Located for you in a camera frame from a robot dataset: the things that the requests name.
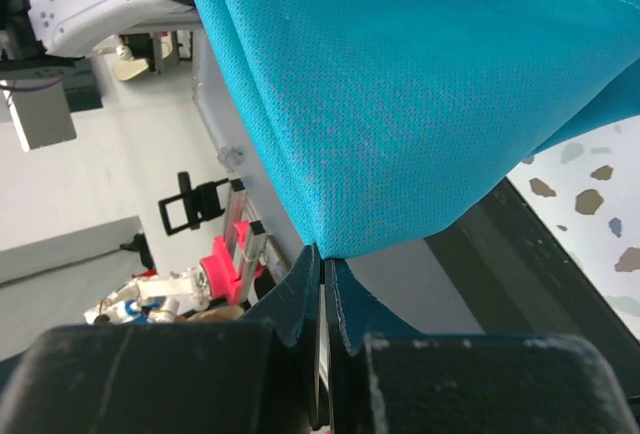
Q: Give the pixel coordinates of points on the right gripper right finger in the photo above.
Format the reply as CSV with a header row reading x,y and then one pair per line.
x,y
387,377

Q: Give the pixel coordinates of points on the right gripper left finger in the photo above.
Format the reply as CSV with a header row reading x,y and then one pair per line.
x,y
258,374

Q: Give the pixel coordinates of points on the teal t-shirt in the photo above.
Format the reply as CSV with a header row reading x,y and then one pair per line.
x,y
383,121

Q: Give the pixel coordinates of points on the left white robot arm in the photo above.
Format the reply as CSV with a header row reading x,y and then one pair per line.
x,y
43,39

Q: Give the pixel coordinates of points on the pink plastic clamp part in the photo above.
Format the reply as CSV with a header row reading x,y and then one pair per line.
x,y
230,275

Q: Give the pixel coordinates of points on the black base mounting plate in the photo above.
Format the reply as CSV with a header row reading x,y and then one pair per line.
x,y
514,276

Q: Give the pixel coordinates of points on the aluminium rail frame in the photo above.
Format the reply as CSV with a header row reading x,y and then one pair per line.
x,y
239,209

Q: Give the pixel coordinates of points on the black bracket on rail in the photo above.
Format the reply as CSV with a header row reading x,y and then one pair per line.
x,y
201,204

